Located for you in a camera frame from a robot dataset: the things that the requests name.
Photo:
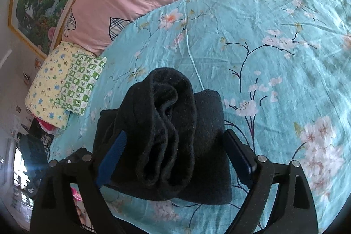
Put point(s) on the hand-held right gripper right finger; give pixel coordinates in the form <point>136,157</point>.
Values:
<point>238,157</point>

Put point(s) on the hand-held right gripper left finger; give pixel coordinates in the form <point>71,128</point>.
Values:
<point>112,160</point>

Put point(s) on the black pants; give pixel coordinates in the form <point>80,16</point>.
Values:
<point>164,127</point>

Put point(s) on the pink garment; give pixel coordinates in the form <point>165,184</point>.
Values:
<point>46,125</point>

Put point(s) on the black bag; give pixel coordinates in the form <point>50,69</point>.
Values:
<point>34,146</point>

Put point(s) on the blue floral bedsheet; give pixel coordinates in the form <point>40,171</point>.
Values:
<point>274,72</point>

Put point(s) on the yellow green patterned pillow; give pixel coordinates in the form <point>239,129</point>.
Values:
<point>49,86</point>

